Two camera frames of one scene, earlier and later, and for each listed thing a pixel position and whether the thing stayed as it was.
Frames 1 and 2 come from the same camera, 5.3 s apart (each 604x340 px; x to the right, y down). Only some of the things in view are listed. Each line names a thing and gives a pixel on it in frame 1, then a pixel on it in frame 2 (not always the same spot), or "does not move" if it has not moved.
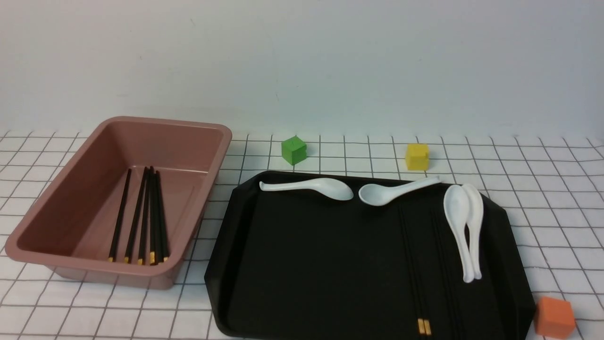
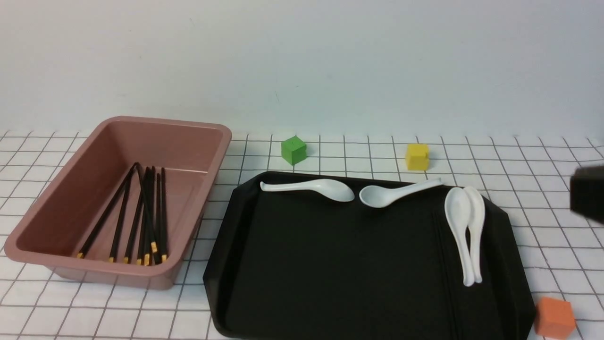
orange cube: [554, 318] does not move
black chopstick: [421, 321] → [80, 254]
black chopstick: [120, 217] does not move
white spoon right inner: [456, 207] does not move
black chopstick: [427, 321] → [153, 239]
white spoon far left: [330, 188] does not move
